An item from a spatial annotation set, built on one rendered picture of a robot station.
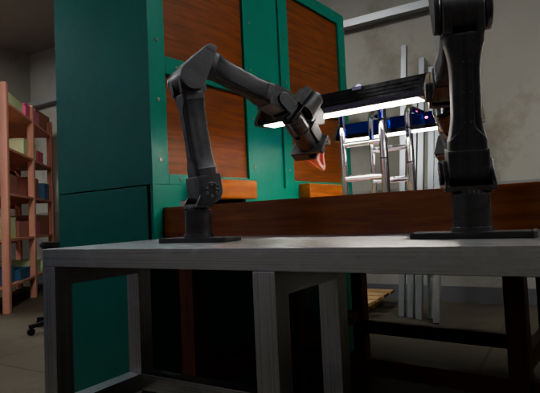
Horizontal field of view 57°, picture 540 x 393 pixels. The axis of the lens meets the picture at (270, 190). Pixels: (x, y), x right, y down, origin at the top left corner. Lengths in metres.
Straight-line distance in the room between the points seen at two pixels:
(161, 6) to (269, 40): 0.62
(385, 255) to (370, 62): 3.77
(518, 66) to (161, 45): 2.99
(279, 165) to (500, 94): 2.36
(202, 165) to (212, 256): 0.32
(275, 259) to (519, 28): 3.60
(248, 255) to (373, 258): 0.22
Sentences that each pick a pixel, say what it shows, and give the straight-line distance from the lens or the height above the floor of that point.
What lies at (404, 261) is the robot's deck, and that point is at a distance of 0.74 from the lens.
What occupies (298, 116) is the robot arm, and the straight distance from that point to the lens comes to 1.31.
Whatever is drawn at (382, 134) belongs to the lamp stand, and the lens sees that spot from 1.72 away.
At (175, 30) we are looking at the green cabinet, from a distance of 1.84.
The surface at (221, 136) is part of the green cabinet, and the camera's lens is 1.90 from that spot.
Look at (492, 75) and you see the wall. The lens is 4.18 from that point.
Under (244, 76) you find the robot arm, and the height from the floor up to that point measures 1.07.
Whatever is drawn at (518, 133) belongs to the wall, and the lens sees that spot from 4.09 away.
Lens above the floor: 0.72
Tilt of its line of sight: 3 degrees up
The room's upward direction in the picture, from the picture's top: 3 degrees counter-clockwise
